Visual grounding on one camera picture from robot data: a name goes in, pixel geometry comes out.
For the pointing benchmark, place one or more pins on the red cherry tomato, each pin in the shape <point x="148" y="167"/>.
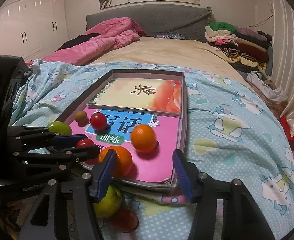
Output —
<point x="85" y="142"/>
<point x="124" y="220"/>
<point x="98" y="121"/>

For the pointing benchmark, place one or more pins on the white crumpled clothes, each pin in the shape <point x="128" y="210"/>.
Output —
<point x="258" y="78"/>

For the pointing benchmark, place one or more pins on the brown longan fruit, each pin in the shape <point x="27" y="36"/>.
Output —
<point x="80" y="117"/>

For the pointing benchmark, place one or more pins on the stack of folded clothes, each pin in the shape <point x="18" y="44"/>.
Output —
<point x="244" y="49"/>

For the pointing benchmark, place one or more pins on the yellow orange booklet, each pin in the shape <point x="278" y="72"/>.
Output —
<point x="140" y="93"/>

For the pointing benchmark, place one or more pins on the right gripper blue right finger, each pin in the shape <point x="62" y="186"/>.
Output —
<point x="187" y="176"/>

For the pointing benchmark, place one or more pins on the pink comforter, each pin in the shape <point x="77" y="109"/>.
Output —
<point x="115" y="33"/>

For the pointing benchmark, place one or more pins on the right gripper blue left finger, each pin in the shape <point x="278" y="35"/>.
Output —
<point x="102" y="174"/>

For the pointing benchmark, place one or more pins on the small orange tangerine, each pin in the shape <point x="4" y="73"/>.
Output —
<point x="124" y="160"/>

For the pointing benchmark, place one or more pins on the pink workbook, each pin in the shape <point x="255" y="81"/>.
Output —
<point x="153" y="167"/>

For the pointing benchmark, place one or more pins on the red object by curtain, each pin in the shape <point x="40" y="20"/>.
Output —
<point x="286" y="128"/>

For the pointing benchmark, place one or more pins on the Hello Kitty blue quilt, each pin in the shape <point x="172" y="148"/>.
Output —
<point x="231" y="132"/>

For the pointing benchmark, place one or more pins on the beige bed blanket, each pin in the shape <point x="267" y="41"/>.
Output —
<point x="172" y="52"/>

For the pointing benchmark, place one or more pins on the black garment on bed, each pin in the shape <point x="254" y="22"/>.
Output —
<point x="82" y="42"/>

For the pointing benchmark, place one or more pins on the grey headboard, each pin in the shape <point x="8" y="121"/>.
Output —
<point x="161" y="19"/>

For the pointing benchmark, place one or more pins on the cream curtain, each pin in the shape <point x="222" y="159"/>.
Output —
<point x="283" y="55"/>

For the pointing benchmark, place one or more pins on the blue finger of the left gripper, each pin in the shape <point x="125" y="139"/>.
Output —
<point x="55" y="157"/>
<point x="31" y="138"/>

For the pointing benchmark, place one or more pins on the large green apple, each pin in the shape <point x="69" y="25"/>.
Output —
<point x="59" y="127"/>

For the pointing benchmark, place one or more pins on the white wardrobe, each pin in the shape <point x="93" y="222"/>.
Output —
<point x="32" y="29"/>

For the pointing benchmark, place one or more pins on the shallow grey cardboard box tray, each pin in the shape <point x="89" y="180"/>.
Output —
<point x="81" y="102"/>

